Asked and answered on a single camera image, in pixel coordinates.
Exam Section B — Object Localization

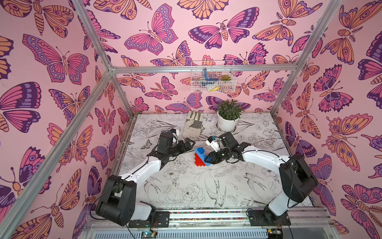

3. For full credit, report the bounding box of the white wire basket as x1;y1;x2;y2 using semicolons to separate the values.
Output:
190;61;237;94

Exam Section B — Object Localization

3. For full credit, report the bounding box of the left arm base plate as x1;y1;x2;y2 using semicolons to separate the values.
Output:
128;211;170;229

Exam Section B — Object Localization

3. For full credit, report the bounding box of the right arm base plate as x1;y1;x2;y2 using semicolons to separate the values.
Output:
246;209;291;227

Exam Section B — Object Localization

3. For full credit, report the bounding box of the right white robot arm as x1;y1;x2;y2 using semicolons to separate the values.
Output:
205;132;318;218

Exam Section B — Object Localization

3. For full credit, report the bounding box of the red long lego top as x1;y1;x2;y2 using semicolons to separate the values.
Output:
194;153;206;167

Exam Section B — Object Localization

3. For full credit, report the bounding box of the aluminium front rail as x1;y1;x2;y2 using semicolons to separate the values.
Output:
86;207;332;231

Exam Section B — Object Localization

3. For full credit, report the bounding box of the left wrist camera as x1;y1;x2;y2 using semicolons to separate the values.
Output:
169;128;180;143

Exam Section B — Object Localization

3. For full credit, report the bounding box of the potted green plant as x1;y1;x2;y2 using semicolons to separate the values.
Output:
217;100;242;132

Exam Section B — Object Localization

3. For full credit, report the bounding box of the blue long lego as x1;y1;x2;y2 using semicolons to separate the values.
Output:
197;151;211;166

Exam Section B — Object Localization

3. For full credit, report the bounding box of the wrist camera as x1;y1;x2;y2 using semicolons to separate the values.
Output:
169;128;180;143
206;136;220;152

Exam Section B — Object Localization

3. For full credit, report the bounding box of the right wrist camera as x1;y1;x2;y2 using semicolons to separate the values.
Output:
206;136;220;152

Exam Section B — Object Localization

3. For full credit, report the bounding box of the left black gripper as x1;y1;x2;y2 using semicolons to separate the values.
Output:
167;139;195;158

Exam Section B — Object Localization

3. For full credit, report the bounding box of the blue toy in basket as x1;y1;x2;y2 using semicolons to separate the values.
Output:
202;68;219;87

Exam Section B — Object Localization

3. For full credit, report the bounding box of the small blue lego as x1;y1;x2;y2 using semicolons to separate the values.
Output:
195;147;205;155

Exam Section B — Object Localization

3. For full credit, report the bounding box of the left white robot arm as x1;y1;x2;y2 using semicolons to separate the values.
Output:
95;129;196;227

